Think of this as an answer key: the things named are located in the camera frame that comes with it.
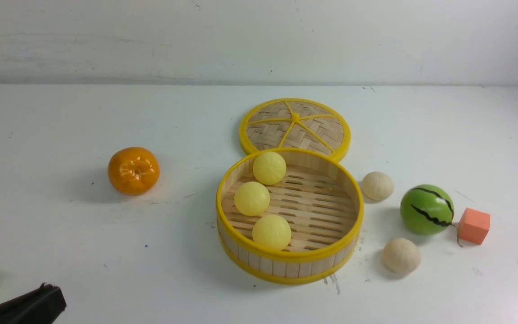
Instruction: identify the bamboo steamer tray yellow rim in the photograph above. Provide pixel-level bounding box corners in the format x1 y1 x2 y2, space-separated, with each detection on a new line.
215 148 364 285

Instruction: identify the orange foam cube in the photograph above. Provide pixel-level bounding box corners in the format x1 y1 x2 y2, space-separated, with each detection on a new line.
458 208 491 245

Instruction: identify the orange toy tangerine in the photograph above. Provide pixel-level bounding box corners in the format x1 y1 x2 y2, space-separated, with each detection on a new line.
107 146 161 196

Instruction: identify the woven bamboo steamer lid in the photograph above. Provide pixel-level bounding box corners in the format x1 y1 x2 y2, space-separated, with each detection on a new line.
238 98 351 162

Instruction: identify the green toy watermelon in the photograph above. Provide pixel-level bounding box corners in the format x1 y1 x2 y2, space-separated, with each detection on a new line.
400 184 454 235

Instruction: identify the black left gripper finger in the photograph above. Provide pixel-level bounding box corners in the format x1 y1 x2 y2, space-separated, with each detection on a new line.
0 283 67 324

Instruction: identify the yellow bun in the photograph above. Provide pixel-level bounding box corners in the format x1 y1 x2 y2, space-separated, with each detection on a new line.
253 152 286 186
251 215 292 251
234 182 271 217

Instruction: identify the white bun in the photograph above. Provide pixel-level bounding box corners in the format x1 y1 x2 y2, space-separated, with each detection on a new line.
362 171 394 202
381 238 422 275

